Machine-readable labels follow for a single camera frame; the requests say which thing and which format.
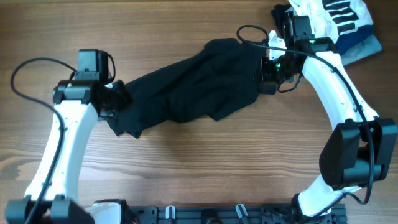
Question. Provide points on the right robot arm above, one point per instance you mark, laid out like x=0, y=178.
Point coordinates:
x=359, y=150

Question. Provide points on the black garment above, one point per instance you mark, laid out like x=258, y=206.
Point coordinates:
x=280, y=16
x=216, y=82

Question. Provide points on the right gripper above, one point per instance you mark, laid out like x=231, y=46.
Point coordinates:
x=266, y=77

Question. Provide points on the blue garment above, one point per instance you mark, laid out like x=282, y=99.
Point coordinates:
x=347, y=41

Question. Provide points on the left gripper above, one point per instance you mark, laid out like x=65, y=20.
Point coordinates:
x=125, y=95

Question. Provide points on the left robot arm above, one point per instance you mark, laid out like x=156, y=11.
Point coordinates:
x=90, y=94

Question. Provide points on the white black striped shirt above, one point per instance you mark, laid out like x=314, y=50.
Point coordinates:
x=333, y=18

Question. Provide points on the black garment in pile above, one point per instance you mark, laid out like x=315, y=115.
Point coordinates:
x=280, y=16

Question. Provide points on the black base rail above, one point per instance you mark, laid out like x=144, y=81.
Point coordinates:
x=265, y=214

